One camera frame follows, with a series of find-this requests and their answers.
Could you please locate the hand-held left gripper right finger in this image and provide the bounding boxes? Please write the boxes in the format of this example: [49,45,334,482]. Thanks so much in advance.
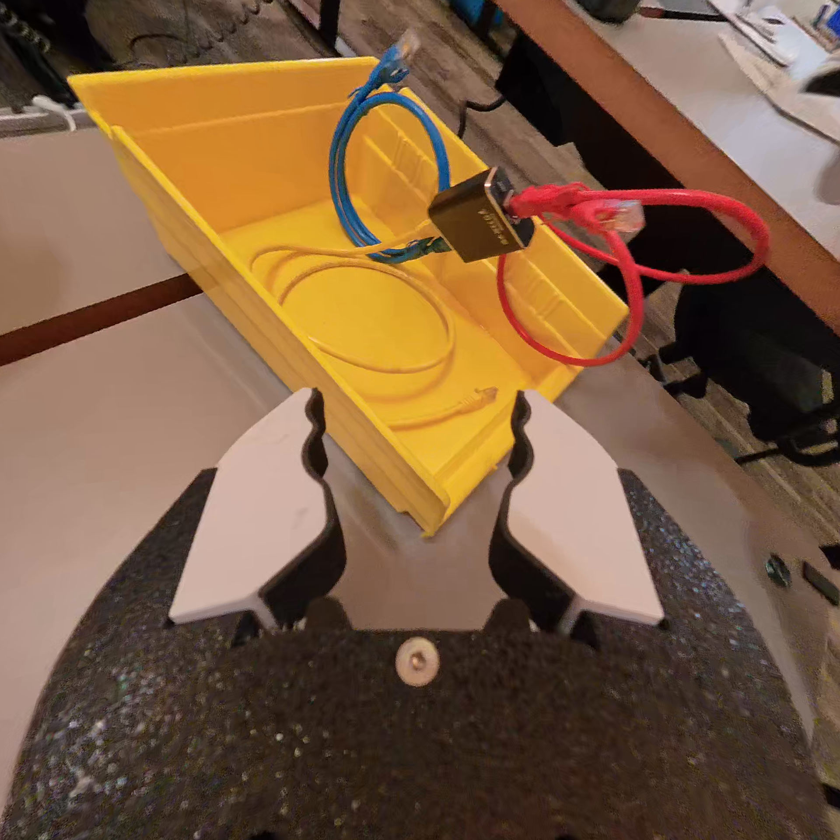
[489,390,666,634]

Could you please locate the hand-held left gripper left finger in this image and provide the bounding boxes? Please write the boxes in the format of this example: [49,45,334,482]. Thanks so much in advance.
[168,388,347,628]

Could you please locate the yellow ethernet cable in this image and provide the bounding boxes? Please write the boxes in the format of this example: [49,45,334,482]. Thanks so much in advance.
[247,242,502,430]

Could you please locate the red ethernet cable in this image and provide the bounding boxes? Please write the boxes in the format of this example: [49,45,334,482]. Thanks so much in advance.
[495,183,774,370]

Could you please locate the black ethernet splitter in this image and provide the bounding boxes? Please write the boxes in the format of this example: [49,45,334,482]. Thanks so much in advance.
[427,166,538,265]

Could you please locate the yellow plastic bin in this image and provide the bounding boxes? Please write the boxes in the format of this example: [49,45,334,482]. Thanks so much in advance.
[66,56,632,538]

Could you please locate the blue ethernet cable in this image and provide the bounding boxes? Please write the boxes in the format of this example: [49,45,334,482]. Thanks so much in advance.
[327,28,455,267]

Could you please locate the grey topped wooden desk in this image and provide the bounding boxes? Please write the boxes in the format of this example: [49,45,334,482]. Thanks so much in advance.
[497,0,840,332]

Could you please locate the scattered white papers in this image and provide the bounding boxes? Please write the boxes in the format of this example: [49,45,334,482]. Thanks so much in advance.
[709,0,840,148]

